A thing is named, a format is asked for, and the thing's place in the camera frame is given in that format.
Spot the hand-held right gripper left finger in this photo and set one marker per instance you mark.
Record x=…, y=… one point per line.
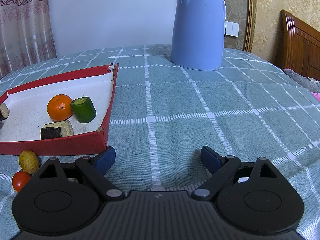
x=105, y=161

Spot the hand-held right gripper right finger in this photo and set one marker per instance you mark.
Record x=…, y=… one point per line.
x=211, y=158

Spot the green cucumber piece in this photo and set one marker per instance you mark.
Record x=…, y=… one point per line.
x=83, y=110

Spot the orange mandarin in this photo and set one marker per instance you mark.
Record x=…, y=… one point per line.
x=59, y=107

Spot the red cardboard box tray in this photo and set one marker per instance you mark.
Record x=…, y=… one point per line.
x=62, y=100

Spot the teal plaid bedsheet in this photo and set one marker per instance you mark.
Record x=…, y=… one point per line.
x=200, y=105

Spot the yellow-green kumquat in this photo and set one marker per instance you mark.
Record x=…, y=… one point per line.
x=28, y=161

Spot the red cherry tomato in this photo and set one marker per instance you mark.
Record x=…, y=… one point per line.
x=20, y=182

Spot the grey cloth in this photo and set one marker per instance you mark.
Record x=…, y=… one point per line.
x=303, y=80

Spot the pink cloth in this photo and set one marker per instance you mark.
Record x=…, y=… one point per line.
x=316, y=96

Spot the small white object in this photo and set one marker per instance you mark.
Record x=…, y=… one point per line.
x=313, y=80

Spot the blue electric kettle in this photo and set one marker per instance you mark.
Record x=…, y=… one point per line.
x=200, y=30

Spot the wooden headboard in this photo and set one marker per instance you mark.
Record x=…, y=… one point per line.
x=300, y=45

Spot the pink patterned curtain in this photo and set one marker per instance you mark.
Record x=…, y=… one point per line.
x=22, y=25

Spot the white wall switch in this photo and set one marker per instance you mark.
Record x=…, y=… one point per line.
x=231, y=28

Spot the gold wall frame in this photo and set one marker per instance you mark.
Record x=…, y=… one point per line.
x=250, y=15

